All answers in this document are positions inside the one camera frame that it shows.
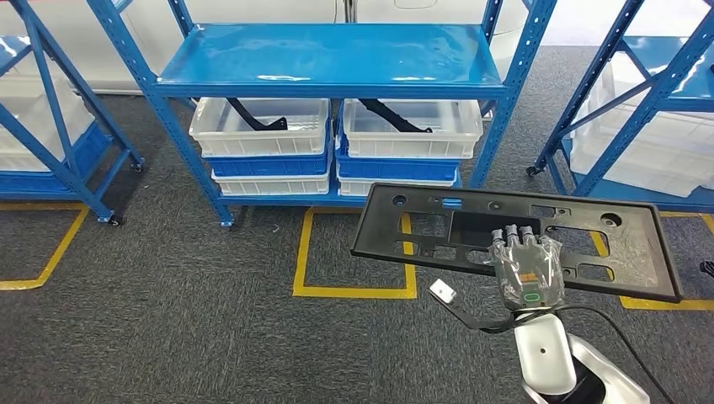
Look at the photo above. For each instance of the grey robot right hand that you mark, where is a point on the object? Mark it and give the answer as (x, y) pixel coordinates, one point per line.
(530, 273)

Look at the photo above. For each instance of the black plastic panel part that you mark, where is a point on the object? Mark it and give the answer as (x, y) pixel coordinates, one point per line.
(641, 262)

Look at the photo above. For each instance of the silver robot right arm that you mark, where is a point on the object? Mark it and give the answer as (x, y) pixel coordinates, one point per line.
(544, 351)

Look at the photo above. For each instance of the blue metal shelf rack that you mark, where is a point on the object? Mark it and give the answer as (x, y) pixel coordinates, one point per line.
(334, 56)
(641, 118)
(103, 205)

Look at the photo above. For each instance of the black curved strip part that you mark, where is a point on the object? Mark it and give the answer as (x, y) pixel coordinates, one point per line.
(390, 118)
(249, 117)

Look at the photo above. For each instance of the yellow floor tape square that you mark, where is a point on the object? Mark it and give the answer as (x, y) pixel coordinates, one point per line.
(33, 207)
(357, 291)
(669, 304)

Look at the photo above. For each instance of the white translucent plastic bin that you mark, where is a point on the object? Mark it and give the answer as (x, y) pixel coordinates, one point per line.
(273, 185)
(413, 146)
(262, 142)
(22, 95)
(669, 162)
(362, 188)

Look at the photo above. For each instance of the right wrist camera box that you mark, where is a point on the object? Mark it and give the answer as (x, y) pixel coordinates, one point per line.
(442, 291)

